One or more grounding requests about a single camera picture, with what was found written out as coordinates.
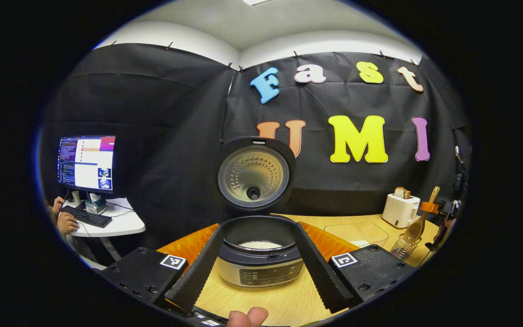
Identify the white side table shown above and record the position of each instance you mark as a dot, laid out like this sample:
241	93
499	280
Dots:
125	223

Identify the computer monitor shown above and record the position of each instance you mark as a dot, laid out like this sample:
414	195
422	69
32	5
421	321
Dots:
86	163

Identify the black backdrop cloth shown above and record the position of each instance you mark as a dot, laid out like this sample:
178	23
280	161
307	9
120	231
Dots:
161	136

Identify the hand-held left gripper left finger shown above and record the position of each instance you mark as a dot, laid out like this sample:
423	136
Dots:
204	268

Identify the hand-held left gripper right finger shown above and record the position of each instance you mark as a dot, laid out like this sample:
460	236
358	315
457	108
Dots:
316	268

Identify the white bread slice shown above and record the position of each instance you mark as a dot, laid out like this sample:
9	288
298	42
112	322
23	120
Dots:
398	193

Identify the wooden spoon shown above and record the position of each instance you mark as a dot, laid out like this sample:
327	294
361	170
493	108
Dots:
412	234

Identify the white toaster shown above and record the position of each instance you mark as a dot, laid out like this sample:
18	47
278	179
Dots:
400	212

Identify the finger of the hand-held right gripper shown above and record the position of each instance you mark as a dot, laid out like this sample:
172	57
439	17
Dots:
429	207

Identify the white rice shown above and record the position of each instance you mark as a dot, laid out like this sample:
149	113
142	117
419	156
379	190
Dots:
260	245

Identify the brown toast slice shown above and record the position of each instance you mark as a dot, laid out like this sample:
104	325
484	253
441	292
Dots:
407	194

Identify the black keyboard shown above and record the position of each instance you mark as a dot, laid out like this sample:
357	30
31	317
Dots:
86	217

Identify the ceiling light panel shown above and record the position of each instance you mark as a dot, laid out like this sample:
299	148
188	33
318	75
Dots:
257	2

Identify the black and silver rice cooker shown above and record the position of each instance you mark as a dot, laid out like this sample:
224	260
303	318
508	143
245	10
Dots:
252	177

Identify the clear plastic container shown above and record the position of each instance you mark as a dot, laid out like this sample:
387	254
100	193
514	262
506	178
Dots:
357	229

